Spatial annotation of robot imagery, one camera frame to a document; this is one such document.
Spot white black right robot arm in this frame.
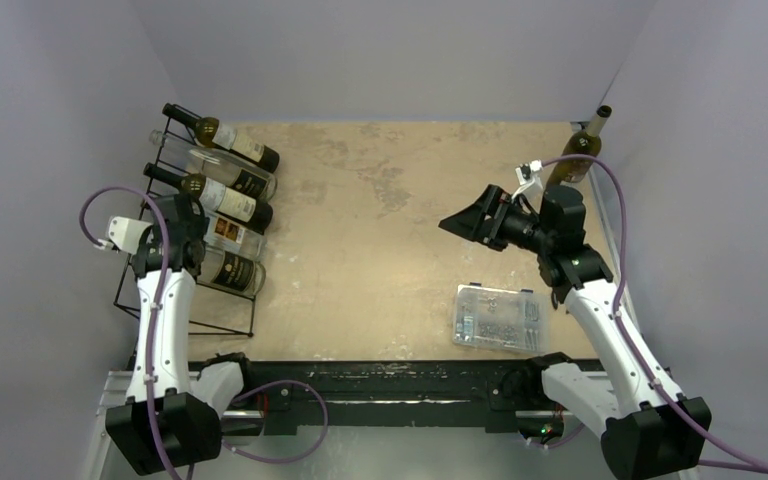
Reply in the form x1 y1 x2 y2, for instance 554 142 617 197
439 185 712 479

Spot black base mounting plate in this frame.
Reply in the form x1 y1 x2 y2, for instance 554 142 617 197
181 351 601 439

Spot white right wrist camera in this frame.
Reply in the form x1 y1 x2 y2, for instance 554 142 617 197
512 160 544 201

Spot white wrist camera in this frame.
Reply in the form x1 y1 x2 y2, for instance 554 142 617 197
95 216 152 255
512 160 544 201

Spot clear square bottle gold cap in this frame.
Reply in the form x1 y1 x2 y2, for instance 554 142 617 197
140 201 269 261

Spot dark open-neck wine bottle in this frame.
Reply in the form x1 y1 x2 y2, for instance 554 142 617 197
143 163 273 233

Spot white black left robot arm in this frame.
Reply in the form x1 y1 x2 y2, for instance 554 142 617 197
105 194 258 476

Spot black wire wine rack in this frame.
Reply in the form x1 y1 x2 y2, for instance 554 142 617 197
144 104 271 338

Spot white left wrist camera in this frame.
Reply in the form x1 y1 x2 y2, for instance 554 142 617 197
95 216 152 255

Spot clear glass black-label bottle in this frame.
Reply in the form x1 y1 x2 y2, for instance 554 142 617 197
149 130 278 202

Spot tall clear glass bottle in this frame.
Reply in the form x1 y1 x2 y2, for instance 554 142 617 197
196 246 266 298

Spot clear plastic screw box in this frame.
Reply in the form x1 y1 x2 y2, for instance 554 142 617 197
452 283 550 355

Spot black handled pliers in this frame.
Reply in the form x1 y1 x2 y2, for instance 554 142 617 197
550 288 568 310

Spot dark green labelled wine bottle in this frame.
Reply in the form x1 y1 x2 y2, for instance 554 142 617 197
162 103 280 173

